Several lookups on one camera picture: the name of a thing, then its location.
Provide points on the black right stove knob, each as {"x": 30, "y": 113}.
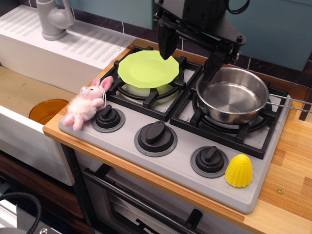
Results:
{"x": 209, "y": 162}

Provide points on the black left stove knob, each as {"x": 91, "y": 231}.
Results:
{"x": 108, "y": 120}

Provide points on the black left burner grate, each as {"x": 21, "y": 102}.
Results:
{"x": 157, "y": 102}

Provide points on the black middle stove knob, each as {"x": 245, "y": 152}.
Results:
{"x": 155, "y": 139}

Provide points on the yellow plastic corn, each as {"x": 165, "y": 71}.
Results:
{"x": 239, "y": 171}

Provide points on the grey toy faucet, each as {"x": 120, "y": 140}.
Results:
{"x": 54, "y": 21}

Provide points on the black right burner grate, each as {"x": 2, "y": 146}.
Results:
{"x": 251, "y": 138}

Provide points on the stainless steel pot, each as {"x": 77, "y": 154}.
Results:
{"x": 233, "y": 96}

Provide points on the black burner grate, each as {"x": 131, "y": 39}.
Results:
{"x": 157, "y": 102}
{"x": 251, "y": 138}

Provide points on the grey toy stove top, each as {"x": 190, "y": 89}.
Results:
{"x": 176, "y": 166}

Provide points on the white toy sink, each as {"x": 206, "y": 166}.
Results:
{"x": 33, "y": 70}

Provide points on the pink plush bunny toy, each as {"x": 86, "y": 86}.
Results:
{"x": 84, "y": 106}

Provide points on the orange plastic bowl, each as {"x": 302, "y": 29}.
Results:
{"x": 46, "y": 110}

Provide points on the black oven door handle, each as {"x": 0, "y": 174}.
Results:
{"x": 185, "y": 228}

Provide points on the black stove knob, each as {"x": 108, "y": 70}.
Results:
{"x": 209, "y": 162}
{"x": 155, "y": 139}
{"x": 108, "y": 120}

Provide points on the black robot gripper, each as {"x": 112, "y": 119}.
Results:
{"x": 202, "y": 22}

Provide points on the lime green plastic plate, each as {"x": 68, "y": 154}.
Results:
{"x": 147, "y": 69}

